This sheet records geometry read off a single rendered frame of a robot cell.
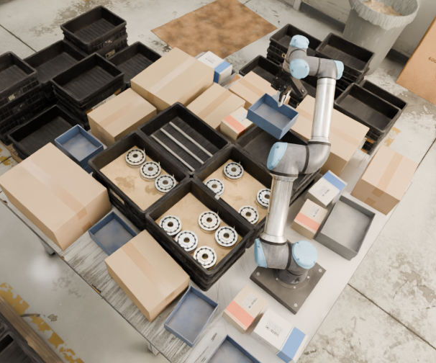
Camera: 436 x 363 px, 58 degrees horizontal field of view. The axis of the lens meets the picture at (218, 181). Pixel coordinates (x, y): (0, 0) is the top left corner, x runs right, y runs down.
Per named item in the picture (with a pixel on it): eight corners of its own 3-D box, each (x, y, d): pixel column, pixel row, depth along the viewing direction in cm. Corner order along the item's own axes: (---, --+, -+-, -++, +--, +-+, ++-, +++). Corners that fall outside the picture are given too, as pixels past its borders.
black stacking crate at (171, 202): (250, 242, 186) (255, 230, 176) (206, 286, 172) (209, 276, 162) (190, 190, 198) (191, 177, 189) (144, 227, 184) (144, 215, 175)
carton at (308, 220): (303, 206, 213) (307, 199, 207) (323, 217, 210) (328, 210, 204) (290, 227, 205) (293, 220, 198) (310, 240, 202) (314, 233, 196)
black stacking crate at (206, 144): (229, 157, 212) (232, 143, 203) (190, 189, 198) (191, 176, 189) (177, 116, 225) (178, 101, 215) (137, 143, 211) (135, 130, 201)
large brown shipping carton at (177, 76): (175, 72, 261) (175, 46, 244) (211, 93, 253) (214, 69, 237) (132, 105, 241) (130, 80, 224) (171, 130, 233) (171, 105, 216)
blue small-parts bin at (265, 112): (296, 122, 196) (299, 112, 190) (279, 140, 189) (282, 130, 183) (262, 102, 202) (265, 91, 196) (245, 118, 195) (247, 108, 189)
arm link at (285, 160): (288, 274, 167) (311, 146, 158) (254, 271, 166) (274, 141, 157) (282, 263, 179) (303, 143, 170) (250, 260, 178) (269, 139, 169)
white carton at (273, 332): (302, 341, 174) (308, 335, 166) (289, 365, 168) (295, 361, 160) (263, 313, 179) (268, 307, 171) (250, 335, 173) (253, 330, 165)
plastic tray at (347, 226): (337, 199, 212) (340, 194, 207) (372, 218, 207) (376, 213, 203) (316, 236, 198) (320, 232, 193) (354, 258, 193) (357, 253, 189)
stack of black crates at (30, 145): (63, 125, 297) (56, 103, 278) (90, 147, 289) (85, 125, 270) (16, 155, 278) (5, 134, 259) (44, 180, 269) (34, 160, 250)
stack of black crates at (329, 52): (356, 98, 347) (379, 55, 309) (337, 118, 331) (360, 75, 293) (315, 73, 360) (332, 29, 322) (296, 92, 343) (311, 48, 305)
